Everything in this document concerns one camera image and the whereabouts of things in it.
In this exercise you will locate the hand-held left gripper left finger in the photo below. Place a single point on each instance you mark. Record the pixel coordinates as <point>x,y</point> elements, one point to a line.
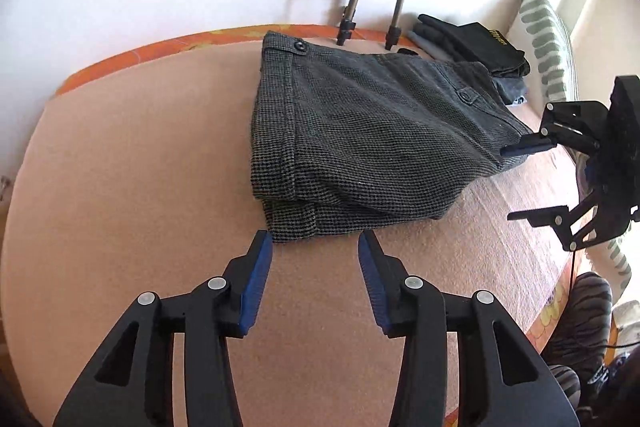
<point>256,279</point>

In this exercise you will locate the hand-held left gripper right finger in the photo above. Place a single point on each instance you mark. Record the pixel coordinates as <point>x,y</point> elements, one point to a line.
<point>372,279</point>

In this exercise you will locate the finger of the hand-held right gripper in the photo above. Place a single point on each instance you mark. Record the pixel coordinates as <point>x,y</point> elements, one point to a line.
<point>542,214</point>
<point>530,148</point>

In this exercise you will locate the grey checked pants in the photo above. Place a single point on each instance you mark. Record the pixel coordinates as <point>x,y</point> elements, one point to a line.
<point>370,127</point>

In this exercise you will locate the black folded garment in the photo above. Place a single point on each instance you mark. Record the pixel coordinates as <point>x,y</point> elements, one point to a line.
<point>480,44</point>

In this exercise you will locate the person's striped trouser leg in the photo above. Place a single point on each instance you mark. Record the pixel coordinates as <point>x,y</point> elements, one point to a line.
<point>585,322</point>

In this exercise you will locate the pink bed blanket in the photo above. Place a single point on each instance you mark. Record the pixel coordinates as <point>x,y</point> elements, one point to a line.
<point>140,187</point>

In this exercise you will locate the grey folded cloth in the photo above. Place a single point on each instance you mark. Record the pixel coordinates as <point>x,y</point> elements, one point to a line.
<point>425,42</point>

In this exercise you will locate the orange patterned bed sheet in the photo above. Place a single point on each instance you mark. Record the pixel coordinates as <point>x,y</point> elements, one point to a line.
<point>165,49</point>

